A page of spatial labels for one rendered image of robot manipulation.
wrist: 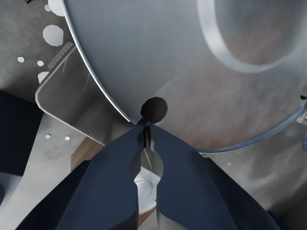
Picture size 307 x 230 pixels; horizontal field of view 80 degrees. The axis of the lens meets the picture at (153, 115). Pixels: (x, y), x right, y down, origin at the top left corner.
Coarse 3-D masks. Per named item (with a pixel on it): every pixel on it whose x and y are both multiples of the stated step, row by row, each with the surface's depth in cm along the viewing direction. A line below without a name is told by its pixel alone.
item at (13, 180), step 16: (0, 96) 72; (0, 112) 64; (16, 112) 70; (32, 112) 76; (0, 128) 58; (16, 128) 62; (32, 128) 67; (0, 144) 53; (16, 144) 56; (32, 144) 60; (0, 160) 48; (16, 160) 51; (0, 176) 46; (16, 176) 47; (0, 208) 50
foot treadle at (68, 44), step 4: (68, 44) 64; (72, 44) 64; (64, 48) 64; (68, 48) 64; (60, 52) 64; (64, 52) 64; (56, 56) 64; (60, 56) 64; (52, 60) 64; (56, 60) 65; (52, 64) 65
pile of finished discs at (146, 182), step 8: (144, 176) 75; (152, 176) 77; (144, 184) 77; (152, 184) 79; (144, 192) 79; (152, 192) 82; (144, 200) 82; (152, 200) 84; (144, 208) 84; (152, 208) 86
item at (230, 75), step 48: (96, 0) 10; (144, 0) 11; (192, 0) 12; (240, 0) 12; (288, 0) 13; (96, 48) 11; (144, 48) 12; (192, 48) 13; (240, 48) 14; (288, 48) 15; (144, 96) 13; (192, 96) 15; (240, 96) 17; (288, 96) 19; (192, 144) 17; (240, 144) 20
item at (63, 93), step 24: (72, 48) 11; (72, 72) 11; (48, 96) 11; (72, 96) 12; (96, 96) 12; (72, 120) 12; (96, 120) 13; (120, 120) 14; (144, 120) 14; (144, 168) 17
